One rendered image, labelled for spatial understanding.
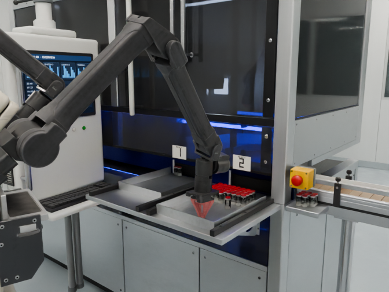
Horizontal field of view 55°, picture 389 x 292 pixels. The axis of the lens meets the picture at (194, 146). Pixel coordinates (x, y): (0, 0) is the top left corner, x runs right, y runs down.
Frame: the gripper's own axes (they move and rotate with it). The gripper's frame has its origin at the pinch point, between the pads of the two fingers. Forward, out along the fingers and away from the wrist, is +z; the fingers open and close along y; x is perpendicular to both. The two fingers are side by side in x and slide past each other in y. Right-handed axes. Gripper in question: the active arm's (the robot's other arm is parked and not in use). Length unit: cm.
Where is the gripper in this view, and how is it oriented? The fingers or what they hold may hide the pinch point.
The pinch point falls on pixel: (201, 218)
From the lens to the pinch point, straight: 125.6
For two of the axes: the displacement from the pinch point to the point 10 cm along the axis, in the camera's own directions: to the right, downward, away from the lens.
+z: -0.5, 9.9, 1.3
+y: 6.4, -0.7, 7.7
